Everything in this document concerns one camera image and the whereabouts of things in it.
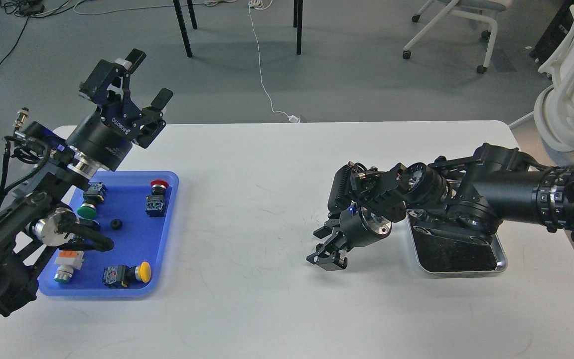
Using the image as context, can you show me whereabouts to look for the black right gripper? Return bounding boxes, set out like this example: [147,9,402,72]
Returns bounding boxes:
[306,206,392,271]

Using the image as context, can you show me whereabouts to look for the green push button switch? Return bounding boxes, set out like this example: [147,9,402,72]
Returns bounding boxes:
[77,181,107,220]

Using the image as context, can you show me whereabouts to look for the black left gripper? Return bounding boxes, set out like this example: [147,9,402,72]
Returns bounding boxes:
[66,48,173,171]

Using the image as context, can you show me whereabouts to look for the silver metal tray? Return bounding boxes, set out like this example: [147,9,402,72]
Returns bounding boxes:
[408,210,508,278]

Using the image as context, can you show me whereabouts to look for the white floor cable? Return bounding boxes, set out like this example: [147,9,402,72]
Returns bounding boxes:
[74,0,301,123]

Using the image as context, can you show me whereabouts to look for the blue plastic tray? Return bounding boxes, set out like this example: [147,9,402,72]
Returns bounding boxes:
[38,171,179,297]

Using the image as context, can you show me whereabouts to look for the black selector switch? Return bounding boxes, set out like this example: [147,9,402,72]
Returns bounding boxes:
[68,218,101,250]

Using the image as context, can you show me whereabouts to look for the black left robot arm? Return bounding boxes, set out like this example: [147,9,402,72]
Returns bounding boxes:
[0,48,173,317]

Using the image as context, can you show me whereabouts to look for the yellow push button switch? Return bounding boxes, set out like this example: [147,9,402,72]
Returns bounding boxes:
[102,261,152,288]

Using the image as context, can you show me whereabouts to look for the white office chair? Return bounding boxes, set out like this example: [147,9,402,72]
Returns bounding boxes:
[403,0,508,74]

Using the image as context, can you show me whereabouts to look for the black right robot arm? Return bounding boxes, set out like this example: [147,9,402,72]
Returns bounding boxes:
[306,143,574,271]

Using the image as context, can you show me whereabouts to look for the red push button switch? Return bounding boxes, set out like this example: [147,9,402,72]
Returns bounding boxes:
[145,179,169,217]

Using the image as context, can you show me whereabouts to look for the black table legs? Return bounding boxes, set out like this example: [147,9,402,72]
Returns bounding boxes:
[172,0,304,59]

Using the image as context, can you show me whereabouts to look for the orange white button switch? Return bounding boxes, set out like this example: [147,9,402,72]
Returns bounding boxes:
[54,250,84,284]

